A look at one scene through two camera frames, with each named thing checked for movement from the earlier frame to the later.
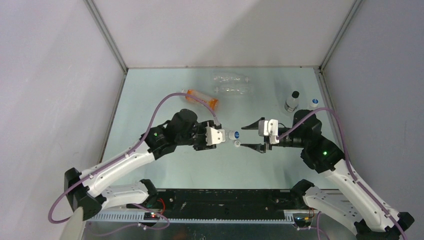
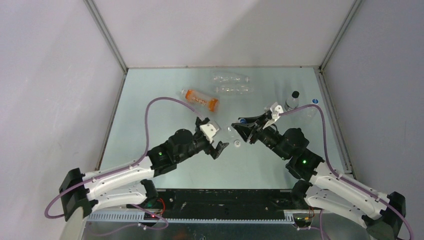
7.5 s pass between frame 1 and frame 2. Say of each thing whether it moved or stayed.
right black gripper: moved
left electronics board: stayed
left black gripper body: moved
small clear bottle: stayed
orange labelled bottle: stayed
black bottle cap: stayed
